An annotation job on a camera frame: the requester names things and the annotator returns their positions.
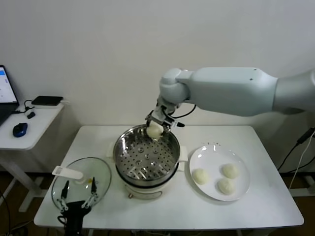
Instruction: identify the white round plate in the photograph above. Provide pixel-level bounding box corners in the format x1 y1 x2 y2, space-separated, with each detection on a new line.
188 145 252 202

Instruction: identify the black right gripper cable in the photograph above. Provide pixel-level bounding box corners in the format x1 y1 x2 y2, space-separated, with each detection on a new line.
169 104 197 118

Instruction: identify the glass lid with white handle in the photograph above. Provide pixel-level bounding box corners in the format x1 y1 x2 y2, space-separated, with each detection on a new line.
51 156 113 212

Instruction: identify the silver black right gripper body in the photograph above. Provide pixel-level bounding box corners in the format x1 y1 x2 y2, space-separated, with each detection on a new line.
150 103 185 128

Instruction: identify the stainless steel steamer basket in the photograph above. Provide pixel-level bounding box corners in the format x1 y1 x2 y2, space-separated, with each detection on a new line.
113 124 181 187

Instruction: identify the black laptop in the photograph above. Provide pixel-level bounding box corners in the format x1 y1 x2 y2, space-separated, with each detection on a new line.
0 65 20 127

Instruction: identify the blue computer mouse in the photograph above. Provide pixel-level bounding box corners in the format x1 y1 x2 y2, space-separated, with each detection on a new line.
13 122 29 138

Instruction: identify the black desk cable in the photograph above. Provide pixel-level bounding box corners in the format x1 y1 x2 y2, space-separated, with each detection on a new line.
12 99 35 115

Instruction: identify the white rounded side desk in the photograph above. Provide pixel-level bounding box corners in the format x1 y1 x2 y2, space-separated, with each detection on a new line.
0 100 72 213

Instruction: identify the cream electric cooker base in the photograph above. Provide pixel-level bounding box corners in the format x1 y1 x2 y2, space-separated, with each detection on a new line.
105 142 189 200

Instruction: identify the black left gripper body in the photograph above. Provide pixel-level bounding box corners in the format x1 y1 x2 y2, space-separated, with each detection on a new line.
64 200 93 217

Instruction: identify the white desk frame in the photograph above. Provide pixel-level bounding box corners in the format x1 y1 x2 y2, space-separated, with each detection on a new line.
289 172 315 197

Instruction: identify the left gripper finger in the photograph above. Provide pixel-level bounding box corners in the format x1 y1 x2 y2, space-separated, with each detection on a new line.
56 181 69 212
82 177 98 208

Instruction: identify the white steamed baozi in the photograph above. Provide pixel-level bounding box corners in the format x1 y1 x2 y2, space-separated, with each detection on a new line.
191 168 209 185
146 122 164 139
217 178 236 196
222 163 240 179

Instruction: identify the flat black box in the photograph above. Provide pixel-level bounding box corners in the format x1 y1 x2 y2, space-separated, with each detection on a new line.
31 95 64 106

